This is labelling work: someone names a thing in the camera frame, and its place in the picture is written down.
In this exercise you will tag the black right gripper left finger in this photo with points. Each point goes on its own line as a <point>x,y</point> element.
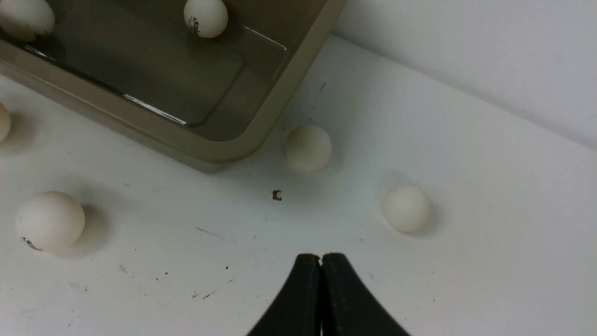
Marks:
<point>295,310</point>

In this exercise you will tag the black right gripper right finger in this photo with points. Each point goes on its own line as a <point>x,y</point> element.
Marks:
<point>351,309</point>

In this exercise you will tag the white ping-pong ball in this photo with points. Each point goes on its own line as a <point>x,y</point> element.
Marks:
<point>206,18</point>
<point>5,122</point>
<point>50,221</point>
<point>26,20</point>
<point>308,148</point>
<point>406,208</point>

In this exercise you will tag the tan plastic bin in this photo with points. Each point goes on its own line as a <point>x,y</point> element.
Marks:
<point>135,67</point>

